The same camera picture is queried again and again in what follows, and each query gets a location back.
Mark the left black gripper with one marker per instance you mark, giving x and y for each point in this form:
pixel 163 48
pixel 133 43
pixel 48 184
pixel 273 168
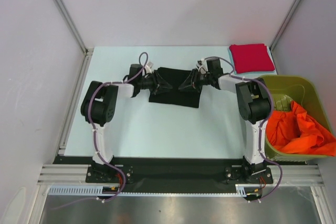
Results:
pixel 158 85

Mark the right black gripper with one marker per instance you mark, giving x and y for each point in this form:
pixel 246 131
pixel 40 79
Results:
pixel 196 80

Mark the black t shirt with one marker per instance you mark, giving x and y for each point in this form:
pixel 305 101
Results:
pixel 175 78

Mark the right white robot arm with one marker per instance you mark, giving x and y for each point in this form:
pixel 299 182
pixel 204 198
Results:
pixel 254 104

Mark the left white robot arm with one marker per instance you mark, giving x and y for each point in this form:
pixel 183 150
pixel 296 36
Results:
pixel 99 104

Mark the folded red t shirt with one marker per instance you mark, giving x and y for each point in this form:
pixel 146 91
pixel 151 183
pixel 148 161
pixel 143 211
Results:
pixel 252 57

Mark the olive green plastic basket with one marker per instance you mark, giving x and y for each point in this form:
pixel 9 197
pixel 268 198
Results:
pixel 284 90

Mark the orange t shirt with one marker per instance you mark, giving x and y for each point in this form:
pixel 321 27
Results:
pixel 296 132

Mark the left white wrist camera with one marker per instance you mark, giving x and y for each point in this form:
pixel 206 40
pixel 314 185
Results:
pixel 148 67

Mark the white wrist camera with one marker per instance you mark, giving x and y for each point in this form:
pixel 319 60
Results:
pixel 148 67
pixel 202 66

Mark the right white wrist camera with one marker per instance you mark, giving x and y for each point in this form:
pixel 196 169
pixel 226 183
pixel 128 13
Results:
pixel 202 66

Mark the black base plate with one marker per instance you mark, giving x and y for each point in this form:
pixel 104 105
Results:
pixel 169 175

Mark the left aluminium corner post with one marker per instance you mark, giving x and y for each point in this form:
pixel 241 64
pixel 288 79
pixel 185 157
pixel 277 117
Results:
pixel 60 5

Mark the aluminium corner post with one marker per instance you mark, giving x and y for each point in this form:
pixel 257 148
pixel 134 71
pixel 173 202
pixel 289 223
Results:
pixel 292 10
pixel 60 5

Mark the right aluminium corner post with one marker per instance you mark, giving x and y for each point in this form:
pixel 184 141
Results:
pixel 292 10

